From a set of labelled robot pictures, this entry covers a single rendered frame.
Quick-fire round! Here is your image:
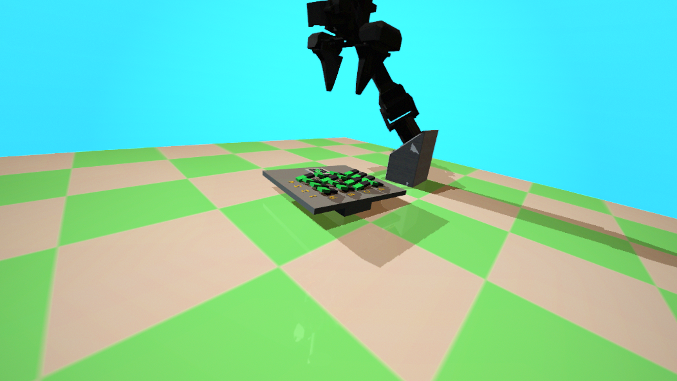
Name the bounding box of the grey switch panel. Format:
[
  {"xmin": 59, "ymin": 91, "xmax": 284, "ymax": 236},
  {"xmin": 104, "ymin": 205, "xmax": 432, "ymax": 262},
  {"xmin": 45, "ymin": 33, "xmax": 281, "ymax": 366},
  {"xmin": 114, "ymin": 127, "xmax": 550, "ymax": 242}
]
[{"xmin": 263, "ymin": 165, "xmax": 407, "ymax": 217}]

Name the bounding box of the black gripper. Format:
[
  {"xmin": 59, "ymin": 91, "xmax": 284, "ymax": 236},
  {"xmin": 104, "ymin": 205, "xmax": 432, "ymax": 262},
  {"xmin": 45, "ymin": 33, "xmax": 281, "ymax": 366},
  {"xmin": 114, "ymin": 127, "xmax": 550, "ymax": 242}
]
[{"xmin": 307, "ymin": 0, "xmax": 403, "ymax": 95}]

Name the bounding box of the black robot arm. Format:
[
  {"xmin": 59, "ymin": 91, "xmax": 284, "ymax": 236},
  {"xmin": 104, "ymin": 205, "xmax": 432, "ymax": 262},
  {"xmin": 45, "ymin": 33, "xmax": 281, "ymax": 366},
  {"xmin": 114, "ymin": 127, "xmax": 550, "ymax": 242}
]
[{"xmin": 306, "ymin": 0, "xmax": 422, "ymax": 144}]

